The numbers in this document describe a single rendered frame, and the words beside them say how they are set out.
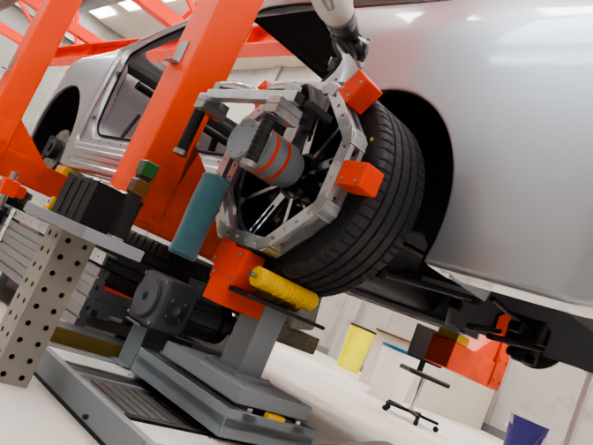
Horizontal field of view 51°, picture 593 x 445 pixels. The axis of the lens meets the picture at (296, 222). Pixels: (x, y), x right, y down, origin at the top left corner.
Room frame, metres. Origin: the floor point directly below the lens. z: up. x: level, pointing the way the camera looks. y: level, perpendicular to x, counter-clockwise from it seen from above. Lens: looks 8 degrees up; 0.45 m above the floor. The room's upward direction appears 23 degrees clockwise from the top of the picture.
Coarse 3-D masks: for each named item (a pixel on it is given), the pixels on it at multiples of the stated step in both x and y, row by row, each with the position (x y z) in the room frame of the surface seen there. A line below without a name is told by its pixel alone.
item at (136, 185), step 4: (132, 180) 1.53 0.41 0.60; (136, 180) 1.51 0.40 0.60; (140, 180) 1.51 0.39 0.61; (132, 184) 1.52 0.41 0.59; (136, 184) 1.51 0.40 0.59; (140, 184) 1.52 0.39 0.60; (144, 184) 1.52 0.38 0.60; (148, 184) 1.53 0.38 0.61; (128, 188) 1.53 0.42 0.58; (132, 188) 1.51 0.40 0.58; (136, 188) 1.51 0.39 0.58; (140, 188) 1.52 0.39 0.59; (144, 188) 1.52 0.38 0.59; (148, 188) 1.53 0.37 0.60; (132, 192) 1.51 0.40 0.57; (136, 192) 1.52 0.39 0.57; (140, 192) 1.52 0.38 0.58; (144, 192) 1.53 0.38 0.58; (140, 196) 1.53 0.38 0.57; (144, 196) 1.53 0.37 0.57
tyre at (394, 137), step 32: (384, 128) 1.66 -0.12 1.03; (384, 160) 1.63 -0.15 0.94; (416, 160) 1.75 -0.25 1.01; (384, 192) 1.64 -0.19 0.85; (416, 192) 1.74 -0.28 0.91; (352, 224) 1.64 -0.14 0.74; (384, 224) 1.69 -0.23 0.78; (288, 256) 1.76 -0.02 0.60; (320, 256) 1.68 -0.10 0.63; (352, 256) 1.72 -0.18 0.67; (384, 256) 1.76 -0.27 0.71; (320, 288) 1.84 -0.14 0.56; (352, 288) 1.85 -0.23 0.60
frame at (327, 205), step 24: (336, 96) 1.70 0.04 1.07; (360, 144) 1.62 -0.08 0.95; (240, 168) 2.01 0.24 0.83; (336, 168) 1.61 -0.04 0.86; (336, 192) 1.64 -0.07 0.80; (216, 216) 1.92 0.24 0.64; (312, 216) 1.62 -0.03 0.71; (336, 216) 1.64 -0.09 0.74; (240, 240) 1.80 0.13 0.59; (264, 240) 1.72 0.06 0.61; (288, 240) 1.72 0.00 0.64
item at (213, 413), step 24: (144, 360) 1.98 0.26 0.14; (168, 360) 2.00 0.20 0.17; (168, 384) 1.86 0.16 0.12; (192, 384) 1.78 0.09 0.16; (192, 408) 1.75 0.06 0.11; (216, 408) 1.68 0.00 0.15; (240, 408) 1.72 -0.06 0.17; (216, 432) 1.66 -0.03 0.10; (240, 432) 1.70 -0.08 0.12; (264, 432) 1.75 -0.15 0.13; (288, 432) 1.81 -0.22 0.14; (312, 432) 1.88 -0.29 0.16
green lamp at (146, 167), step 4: (140, 160) 1.53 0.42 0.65; (144, 160) 1.52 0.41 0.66; (140, 164) 1.52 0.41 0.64; (144, 164) 1.51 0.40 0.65; (148, 164) 1.51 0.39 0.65; (152, 164) 1.52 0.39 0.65; (140, 168) 1.52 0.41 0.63; (144, 168) 1.51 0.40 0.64; (148, 168) 1.52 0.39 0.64; (152, 168) 1.52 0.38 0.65; (156, 168) 1.53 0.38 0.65; (136, 172) 1.53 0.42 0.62; (140, 172) 1.51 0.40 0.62; (144, 172) 1.51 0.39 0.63; (148, 172) 1.52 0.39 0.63; (152, 172) 1.52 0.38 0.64; (156, 172) 1.53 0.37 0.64; (144, 176) 1.52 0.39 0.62; (148, 176) 1.52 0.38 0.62; (152, 176) 1.53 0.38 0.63
